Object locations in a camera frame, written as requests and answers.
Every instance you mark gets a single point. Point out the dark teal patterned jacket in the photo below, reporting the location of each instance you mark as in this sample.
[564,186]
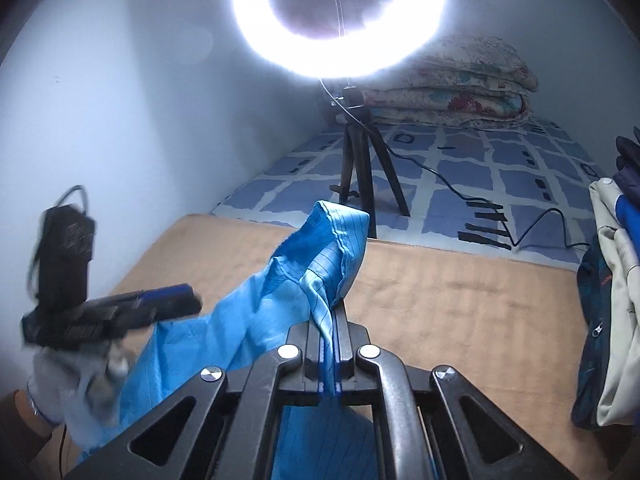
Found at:
[592,300]

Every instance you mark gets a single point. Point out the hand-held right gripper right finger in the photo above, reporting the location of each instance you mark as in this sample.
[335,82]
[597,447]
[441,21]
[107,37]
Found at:
[346,355]

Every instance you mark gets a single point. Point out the black tripod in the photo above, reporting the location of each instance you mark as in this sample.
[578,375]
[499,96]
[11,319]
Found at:
[365,175]

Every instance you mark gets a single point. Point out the blue checkered bed sheet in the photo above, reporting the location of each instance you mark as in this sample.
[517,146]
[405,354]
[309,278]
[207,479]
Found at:
[525,175]

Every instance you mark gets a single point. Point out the tan blanket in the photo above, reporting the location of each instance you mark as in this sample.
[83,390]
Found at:
[450,300]

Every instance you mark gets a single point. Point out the pile of clothes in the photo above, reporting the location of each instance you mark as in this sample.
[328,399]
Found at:
[617,310]

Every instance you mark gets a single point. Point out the person's left hand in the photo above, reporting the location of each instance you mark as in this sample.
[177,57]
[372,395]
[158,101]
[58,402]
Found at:
[65,385]

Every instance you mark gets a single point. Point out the bright blue garment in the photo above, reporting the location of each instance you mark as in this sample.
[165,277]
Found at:
[630,220]

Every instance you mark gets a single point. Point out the navy garment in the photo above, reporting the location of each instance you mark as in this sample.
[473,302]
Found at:
[630,160]

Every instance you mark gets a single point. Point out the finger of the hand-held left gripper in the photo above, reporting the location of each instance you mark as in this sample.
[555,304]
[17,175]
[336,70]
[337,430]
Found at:
[170,300]

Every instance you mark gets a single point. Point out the blue pinstriped garment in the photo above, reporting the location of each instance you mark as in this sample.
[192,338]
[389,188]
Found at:
[280,285]

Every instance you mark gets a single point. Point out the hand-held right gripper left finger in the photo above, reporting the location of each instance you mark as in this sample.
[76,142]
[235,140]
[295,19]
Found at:
[310,355]

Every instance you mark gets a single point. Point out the folded floral quilt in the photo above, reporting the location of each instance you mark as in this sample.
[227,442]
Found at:
[450,95]

